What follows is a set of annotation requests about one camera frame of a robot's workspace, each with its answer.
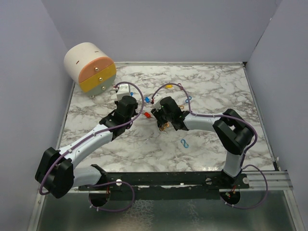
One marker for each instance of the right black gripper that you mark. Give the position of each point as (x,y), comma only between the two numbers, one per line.
(157,114)

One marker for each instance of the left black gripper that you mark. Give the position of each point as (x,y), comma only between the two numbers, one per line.
(117,102)

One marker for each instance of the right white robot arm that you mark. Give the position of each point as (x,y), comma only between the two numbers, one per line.
(234,133)

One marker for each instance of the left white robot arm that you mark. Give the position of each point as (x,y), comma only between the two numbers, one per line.
(58,171)

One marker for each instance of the orange S carabiner lower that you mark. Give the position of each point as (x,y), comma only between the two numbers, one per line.
(164,126)

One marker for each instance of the round pastel drawer cabinet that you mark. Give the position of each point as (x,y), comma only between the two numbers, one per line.
(90,68)

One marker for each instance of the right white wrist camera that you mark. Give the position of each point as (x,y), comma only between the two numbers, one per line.
(155,101)

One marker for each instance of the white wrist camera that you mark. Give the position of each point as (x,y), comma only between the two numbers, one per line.
(155,101)
(122,90)

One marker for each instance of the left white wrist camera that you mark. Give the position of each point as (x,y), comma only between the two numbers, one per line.
(122,90)

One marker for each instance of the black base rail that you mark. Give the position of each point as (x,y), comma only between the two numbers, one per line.
(124,186)

